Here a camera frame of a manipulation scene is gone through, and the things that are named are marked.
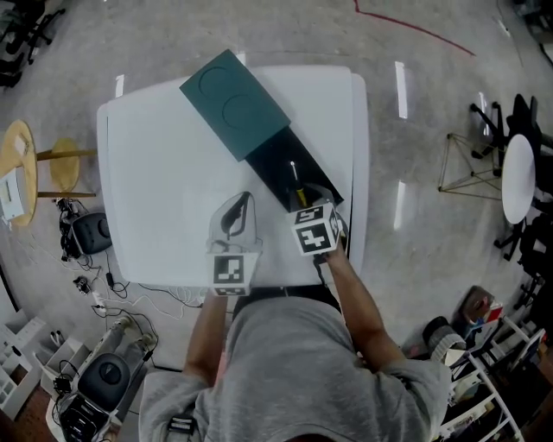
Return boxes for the white metal rack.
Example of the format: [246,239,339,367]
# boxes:
[444,317,548,442]

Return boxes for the person's black trousers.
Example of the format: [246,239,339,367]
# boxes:
[232,284,343,323]

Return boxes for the person's right forearm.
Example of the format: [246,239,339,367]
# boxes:
[322,246,408,375]

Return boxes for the round white table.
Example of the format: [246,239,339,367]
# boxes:
[500,134,537,225]

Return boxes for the person's left forearm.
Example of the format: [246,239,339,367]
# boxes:
[182,291,231,388]

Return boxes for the wooden stool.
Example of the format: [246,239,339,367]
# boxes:
[35,137,99,199]

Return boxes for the round wooden table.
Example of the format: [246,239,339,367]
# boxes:
[0,119,40,228]

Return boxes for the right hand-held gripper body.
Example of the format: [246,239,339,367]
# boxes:
[289,183,346,258]

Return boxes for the person's grey shirt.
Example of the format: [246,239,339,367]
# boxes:
[137,296,453,442]

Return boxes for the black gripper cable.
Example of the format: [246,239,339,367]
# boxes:
[312,254,331,287]

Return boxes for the black office chair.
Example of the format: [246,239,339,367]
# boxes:
[493,213,553,310]
[469,92,543,177]
[0,7,67,90]

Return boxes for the white floor cable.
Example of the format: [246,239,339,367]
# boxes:
[105,282,207,320]

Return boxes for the black strap buckle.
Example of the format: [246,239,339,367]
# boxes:
[167,413,196,433]

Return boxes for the white shelf unit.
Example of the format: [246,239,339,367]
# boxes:
[0,317,90,422]

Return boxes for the black box drawer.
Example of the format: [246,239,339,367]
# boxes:
[245,127,346,213]

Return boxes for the large black rounded device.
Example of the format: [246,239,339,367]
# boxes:
[76,352,133,412]

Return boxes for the gold wire frame stand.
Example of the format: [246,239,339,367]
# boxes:
[437,132,505,201]

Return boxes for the yellow black handled screwdriver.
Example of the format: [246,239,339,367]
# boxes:
[288,160,310,212]

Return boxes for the dark green box sleeve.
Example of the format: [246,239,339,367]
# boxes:
[179,48,293,163]

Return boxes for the white box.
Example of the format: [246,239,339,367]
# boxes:
[0,167,28,222]

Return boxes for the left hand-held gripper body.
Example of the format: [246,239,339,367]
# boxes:
[205,191,264,299]

